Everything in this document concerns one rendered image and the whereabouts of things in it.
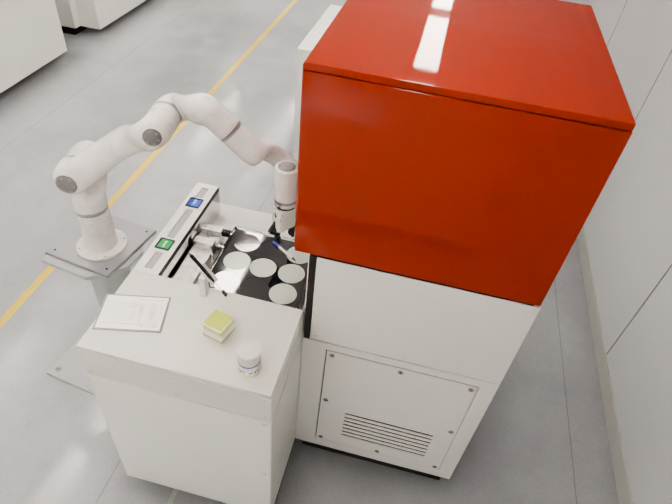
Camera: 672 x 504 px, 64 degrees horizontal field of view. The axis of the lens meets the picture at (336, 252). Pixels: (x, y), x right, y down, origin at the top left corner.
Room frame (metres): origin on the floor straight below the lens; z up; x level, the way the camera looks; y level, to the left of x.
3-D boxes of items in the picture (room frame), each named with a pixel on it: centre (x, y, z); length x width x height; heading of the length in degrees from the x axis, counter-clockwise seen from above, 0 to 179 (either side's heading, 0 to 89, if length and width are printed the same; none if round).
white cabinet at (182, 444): (1.35, 0.38, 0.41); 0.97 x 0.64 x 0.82; 172
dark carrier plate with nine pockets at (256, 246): (1.41, 0.26, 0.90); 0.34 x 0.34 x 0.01; 82
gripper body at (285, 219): (1.51, 0.20, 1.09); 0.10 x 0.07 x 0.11; 138
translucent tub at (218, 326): (1.03, 0.34, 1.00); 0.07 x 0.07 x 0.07; 66
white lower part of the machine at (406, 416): (1.52, -0.32, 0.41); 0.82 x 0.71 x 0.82; 172
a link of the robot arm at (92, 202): (1.53, 0.93, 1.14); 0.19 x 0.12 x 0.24; 1
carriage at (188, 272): (1.44, 0.53, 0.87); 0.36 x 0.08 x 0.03; 172
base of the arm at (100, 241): (1.49, 0.93, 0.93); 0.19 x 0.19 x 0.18
